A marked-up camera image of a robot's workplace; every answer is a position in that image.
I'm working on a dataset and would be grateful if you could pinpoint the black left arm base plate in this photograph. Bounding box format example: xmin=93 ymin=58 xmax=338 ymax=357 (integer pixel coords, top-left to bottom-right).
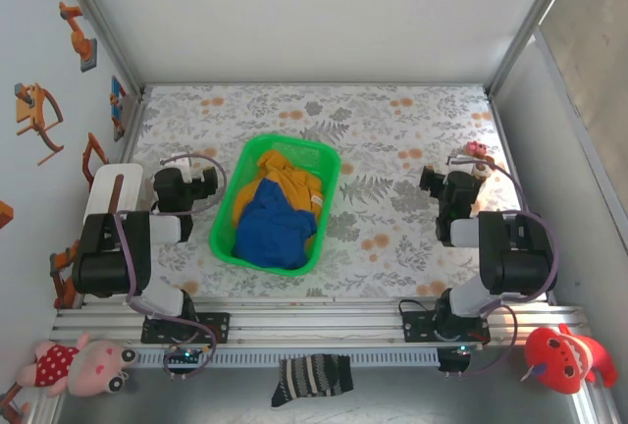
xmin=140 ymin=311 xmax=232 ymax=345

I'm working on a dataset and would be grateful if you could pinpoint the aluminium frame post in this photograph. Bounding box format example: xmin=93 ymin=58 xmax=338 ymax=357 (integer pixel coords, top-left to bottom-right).
xmin=485 ymin=0 xmax=588 ymax=96
xmin=51 ymin=0 xmax=148 ymax=99

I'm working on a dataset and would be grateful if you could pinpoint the small brown white plush toy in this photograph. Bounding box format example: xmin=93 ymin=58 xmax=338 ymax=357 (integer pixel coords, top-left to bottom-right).
xmin=464 ymin=140 xmax=497 ymax=180

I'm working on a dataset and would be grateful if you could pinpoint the black striped sock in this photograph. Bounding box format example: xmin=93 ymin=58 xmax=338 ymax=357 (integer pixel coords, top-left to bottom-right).
xmin=271 ymin=352 xmax=354 ymax=409

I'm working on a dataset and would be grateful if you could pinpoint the floral tablecloth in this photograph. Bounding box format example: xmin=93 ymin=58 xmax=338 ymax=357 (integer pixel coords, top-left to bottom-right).
xmin=92 ymin=82 xmax=529 ymax=300

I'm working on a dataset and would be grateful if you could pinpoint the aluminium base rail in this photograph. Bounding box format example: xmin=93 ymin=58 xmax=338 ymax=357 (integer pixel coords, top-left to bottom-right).
xmin=48 ymin=295 xmax=590 ymax=347

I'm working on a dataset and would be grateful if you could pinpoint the yellow t-shirt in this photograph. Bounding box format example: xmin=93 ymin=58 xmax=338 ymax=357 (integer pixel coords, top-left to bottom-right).
xmin=232 ymin=148 xmax=326 ymax=229

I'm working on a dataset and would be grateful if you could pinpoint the white slotted cable duct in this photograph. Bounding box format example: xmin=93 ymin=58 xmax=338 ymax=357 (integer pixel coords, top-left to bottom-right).
xmin=131 ymin=348 xmax=441 ymax=367

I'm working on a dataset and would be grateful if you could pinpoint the thin black base cable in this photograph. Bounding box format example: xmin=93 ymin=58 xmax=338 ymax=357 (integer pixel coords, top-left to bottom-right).
xmin=397 ymin=298 xmax=443 ymax=328

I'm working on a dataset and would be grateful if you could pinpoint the pink pig plush toy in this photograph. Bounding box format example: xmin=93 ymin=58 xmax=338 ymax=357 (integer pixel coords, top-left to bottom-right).
xmin=17 ymin=330 xmax=141 ymax=398

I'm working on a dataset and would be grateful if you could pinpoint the orange gripper wall sticker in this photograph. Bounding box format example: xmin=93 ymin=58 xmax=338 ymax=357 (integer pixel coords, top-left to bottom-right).
xmin=13 ymin=82 xmax=65 ymax=166

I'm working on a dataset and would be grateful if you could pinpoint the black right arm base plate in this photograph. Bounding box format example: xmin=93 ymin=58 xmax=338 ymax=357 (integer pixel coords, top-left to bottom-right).
xmin=401 ymin=310 xmax=492 ymax=346

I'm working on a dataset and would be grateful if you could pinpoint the brown stick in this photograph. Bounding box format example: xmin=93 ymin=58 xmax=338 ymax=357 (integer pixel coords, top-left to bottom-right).
xmin=108 ymin=174 xmax=125 ymax=213

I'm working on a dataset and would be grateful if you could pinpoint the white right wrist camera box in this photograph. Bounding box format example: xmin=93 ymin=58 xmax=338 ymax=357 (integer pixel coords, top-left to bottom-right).
xmin=445 ymin=156 xmax=481 ymax=178

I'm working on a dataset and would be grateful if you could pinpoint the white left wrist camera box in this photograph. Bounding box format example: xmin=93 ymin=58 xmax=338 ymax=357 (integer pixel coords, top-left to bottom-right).
xmin=160 ymin=156 xmax=203 ymax=183

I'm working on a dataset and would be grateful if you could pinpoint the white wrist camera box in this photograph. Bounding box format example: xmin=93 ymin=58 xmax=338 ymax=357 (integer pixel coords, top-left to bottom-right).
xmin=445 ymin=156 xmax=481 ymax=178
xmin=160 ymin=156 xmax=203 ymax=183

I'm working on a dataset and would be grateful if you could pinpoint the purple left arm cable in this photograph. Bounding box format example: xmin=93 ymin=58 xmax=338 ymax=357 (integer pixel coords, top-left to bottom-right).
xmin=113 ymin=151 xmax=228 ymax=381

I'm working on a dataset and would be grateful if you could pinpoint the green plastic basket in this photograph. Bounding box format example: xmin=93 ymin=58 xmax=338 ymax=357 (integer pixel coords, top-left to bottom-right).
xmin=209 ymin=132 xmax=342 ymax=278

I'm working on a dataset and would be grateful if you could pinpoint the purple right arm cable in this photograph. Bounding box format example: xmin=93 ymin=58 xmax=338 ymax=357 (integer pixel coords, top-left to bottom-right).
xmin=449 ymin=157 xmax=560 ymax=379

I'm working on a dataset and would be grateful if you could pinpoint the small circuit board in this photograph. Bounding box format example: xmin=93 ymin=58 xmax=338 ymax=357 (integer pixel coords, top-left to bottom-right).
xmin=165 ymin=347 xmax=205 ymax=367
xmin=438 ymin=344 xmax=475 ymax=371

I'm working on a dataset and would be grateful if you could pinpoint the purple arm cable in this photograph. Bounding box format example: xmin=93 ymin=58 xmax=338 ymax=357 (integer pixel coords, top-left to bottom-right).
xmin=449 ymin=157 xmax=560 ymax=379
xmin=113 ymin=151 xmax=228 ymax=381

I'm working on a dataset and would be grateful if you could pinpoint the blue t-shirt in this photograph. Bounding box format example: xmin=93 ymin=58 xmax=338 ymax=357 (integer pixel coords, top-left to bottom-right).
xmin=231 ymin=177 xmax=318 ymax=271

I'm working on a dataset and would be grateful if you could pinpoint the red monster plush toy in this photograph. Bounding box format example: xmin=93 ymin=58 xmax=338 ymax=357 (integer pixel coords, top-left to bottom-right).
xmin=519 ymin=323 xmax=619 ymax=396

